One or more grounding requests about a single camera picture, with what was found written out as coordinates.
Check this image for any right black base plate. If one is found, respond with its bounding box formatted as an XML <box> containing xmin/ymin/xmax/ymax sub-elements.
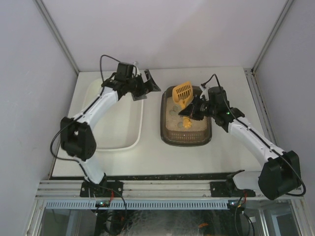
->
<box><xmin>210</xmin><ymin>181</ymin><xmax>256</xmax><ymax>198</ymax></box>

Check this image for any dark brown litter box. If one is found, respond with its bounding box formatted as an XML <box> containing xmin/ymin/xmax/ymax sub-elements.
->
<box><xmin>160</xmin><ymin>86</ymin><xmax>212</xmax><ymax>147</ymax></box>

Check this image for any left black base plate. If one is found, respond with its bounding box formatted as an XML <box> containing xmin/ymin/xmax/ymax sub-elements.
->
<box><xmin>80</xmin><ymin>180</ymin><xmax>124</xmax><ymax>198</ymax></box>

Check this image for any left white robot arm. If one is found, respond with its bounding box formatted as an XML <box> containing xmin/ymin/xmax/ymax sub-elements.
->
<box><xmin>60</xmin><ymin>65</ymin><xmax>161</xmax><ymax>185</ymax></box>

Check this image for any left aluminium frame post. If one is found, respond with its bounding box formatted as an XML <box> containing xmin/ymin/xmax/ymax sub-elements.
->
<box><xmin>33</xmin><ymin>0</ymin><xmax>79</xmax><ymax>75</ymax></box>

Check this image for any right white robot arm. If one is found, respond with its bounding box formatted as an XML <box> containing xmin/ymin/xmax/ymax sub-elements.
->
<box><xmin>179</xmin><ymin>96</ymin><xmax>306</xmax><ymax>200</ymax></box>

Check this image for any aluminium frame post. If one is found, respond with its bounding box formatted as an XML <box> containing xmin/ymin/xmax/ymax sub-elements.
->
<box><xmin>252</xmin><ymin>0</ymin><xmax>295</xmax><ymax>73</ymax></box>
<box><xmin>33</xmin><ymin>0</ymin><xmax>79</xmax><ymax>75</ymax></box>

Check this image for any right aluminium frame post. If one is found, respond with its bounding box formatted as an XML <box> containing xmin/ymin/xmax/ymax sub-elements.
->
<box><xmin>252</xmin><ymin>0</ymin><xmax>295</xmax><ymax>73</ymax></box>

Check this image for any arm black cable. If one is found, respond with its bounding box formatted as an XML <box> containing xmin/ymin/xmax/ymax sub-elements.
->
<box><xmin>200</xmin><ymin>73</ymin><xmax>307</xmax><ymax>196</ymax></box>
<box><xmin>49</xmin><ymin>54</ymin><xmax>124</xmax><ymax>177</ymax></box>

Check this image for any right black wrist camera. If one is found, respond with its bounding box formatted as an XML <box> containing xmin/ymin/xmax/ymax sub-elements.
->
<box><xmin>208</xmin><ymin>87</ymin><xmax>229</xmax><ymax>112</ymax></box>

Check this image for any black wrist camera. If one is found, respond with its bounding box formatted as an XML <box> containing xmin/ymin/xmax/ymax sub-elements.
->
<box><xmin>115</xmin><ymin>62</ymin><xmax>136</xmax><ymax>82</ymax></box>
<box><xmin>208</xmin><ymin>87</ymin><xmax>229</xmax><ymax>112</ymax></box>

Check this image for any yellow litter scoop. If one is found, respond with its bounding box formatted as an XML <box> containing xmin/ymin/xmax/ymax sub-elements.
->
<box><xmin>171</xmin><ymin>81</ymin><xmax>193</xmax><ymax>129</ymax></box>

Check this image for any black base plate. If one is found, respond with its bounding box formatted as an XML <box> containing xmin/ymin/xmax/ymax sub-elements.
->
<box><xmin>80</xmin><ymin>180</ymin><xmax>124</xmax><ymax>198</ymax></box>
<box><xmin>210</xmin><ymin>181</ymin><xmax>256</xmax><ymax>198</ymax></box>

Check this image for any white plastic tray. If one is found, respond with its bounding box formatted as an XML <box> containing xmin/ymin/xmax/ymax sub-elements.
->
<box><xmin>68</xmin><ymin>76</ymin><xmax>144</xmax><ymax>152</ymax></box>

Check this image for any grey slotted cable duct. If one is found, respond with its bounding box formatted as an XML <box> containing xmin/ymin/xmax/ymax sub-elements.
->
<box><xmin>45</xmin><ymin>199</ymin><xmax>291</xmax><ymax>210</ymax></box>

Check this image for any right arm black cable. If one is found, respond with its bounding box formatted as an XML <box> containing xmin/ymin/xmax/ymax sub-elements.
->
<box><xmin>200</xmin><ymin>73</ymin><xmax>307</xmax><ymax>196</ymax></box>

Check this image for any right aluminium side rail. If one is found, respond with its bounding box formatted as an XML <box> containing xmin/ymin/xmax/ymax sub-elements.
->
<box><xmin>244</xmin><ymin>68</ymin><xmax>279</xmax><ymax>146</ymax></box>

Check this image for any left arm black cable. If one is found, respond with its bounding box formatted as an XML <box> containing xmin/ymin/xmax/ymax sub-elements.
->
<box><xmin>49</xmin><ymin>54</ymin><xmax>124</xmax><ymax>177</ymax></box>

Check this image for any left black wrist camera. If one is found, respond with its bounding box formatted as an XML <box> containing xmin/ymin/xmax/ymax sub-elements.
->
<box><xmin>115</xmin><ymin>62</ymin><xmax>136</xmax><ymax>82</ymax></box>

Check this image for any aluminium front rail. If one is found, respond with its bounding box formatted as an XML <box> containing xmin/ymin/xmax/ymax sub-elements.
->
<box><xmin>34</xmin><ymin>178</ymin><xmax>304</xmax><ymax>199</ymax></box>

